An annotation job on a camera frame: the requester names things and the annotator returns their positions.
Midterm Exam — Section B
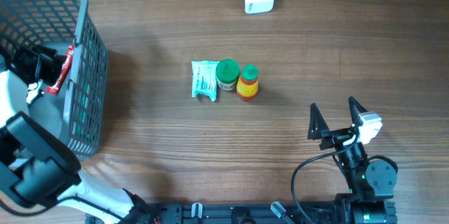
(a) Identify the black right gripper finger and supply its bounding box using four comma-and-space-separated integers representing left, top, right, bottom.
348, 96, 367, 126
307, 103, 330, 140

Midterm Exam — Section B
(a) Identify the red stick packet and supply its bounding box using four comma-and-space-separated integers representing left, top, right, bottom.
45, 45, 75, 95

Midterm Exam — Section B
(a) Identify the red yellow sauce bottle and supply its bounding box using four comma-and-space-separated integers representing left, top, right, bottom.
236, 65, 259, 101

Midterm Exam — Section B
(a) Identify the green lid jar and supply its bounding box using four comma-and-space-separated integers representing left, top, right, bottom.
216, 59, 240, 91

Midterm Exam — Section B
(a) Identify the light blue tissue packet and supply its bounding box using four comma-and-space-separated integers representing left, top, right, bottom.
192, 60, 218, 102

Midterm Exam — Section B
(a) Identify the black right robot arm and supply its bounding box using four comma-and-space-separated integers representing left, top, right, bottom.
306, 97, 398, 224

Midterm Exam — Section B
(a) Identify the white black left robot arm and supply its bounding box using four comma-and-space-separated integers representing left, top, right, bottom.
1, 45, 156, 223

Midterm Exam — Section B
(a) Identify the grey plastic mesh basket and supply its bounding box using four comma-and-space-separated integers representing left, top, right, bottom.
1, 0, 109, 161

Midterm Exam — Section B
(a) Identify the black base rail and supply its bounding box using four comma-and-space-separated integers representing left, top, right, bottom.
85, 202, 398, 224

